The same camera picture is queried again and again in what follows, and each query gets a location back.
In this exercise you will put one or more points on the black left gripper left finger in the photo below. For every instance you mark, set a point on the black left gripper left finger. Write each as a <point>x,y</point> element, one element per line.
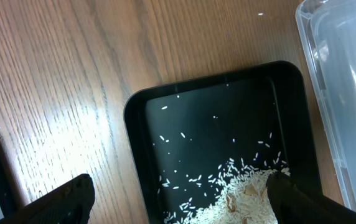
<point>71,203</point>

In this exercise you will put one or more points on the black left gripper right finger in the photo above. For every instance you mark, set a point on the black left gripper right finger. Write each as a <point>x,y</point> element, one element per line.
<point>291,205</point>

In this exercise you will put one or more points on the pile of rice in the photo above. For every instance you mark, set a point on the pile of rice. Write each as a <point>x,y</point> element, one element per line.
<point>240,199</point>

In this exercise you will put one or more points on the black waste tray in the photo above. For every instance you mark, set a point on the black waste tray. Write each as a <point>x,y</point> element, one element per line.
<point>291,102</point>

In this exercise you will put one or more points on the clear plastic bin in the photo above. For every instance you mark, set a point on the clear plastic bin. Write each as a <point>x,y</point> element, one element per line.
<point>327,29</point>

